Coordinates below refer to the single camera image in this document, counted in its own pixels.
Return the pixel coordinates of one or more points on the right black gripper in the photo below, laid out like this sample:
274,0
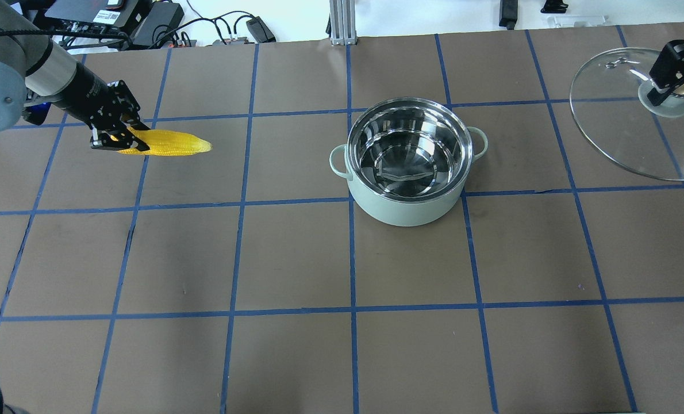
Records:
676,62

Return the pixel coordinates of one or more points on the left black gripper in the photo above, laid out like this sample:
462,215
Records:
81,88

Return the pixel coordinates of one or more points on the yellow corn cob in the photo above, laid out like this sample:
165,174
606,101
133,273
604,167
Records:
168,143

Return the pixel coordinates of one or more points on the glass pot lid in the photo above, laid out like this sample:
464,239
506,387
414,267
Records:
610,104

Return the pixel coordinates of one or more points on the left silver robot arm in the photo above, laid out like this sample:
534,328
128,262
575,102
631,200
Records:
35,70

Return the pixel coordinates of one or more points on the pale green cooking pot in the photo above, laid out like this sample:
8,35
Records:
406,160

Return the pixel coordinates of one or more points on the black electronics box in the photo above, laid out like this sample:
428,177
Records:
146,22

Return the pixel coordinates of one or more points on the clear plastic holder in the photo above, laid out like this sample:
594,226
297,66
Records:
573,21

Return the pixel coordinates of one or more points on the black power adapter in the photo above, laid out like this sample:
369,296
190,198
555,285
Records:
508,14

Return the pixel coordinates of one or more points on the aluminium frame post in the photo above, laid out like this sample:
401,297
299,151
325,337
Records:
342,25

